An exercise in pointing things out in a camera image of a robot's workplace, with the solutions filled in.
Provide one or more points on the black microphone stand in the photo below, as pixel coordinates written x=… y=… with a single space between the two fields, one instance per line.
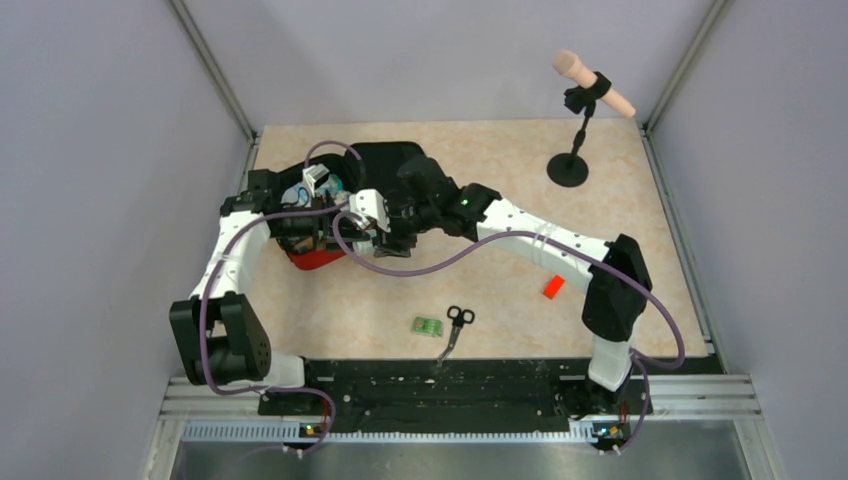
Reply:
x=569 y=169

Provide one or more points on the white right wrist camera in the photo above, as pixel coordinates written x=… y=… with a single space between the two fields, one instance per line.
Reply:
x=369 y=210

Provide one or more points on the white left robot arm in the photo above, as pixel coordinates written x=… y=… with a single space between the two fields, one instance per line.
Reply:
x=219 y=336

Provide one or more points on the red black medicine kit case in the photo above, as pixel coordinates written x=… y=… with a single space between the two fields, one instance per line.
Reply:
x=373 y=165

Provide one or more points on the orange small box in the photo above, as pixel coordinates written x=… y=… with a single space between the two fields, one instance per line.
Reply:
x=553 y=287

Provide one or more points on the green wind oil box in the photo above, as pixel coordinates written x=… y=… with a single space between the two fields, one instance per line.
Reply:
x=427 y=326

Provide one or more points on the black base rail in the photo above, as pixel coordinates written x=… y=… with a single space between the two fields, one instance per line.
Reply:
x=465 y=396

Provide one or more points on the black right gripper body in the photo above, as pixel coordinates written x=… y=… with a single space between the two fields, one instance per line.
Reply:
x=406 y=223

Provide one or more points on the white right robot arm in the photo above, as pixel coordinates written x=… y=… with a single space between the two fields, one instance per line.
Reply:
x=611 y=274

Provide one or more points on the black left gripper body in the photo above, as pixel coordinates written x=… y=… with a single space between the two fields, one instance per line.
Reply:
x=313 y=221

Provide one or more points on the small teal pad packet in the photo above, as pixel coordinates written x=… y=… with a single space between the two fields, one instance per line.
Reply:
x=334 y=187

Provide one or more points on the beige microphone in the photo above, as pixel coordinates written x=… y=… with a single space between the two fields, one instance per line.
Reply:
x=568 y=64

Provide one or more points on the blue gauze packet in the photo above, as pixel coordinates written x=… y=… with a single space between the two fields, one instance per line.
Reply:
x=296 y=196

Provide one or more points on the black handled scissors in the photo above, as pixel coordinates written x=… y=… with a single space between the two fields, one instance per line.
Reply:
x=459 y=317

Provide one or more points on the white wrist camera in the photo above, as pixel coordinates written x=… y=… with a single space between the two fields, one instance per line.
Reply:
x=313 y=177
x=369 y=210

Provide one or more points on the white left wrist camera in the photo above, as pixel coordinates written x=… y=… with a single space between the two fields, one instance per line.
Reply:
x=313 y=177

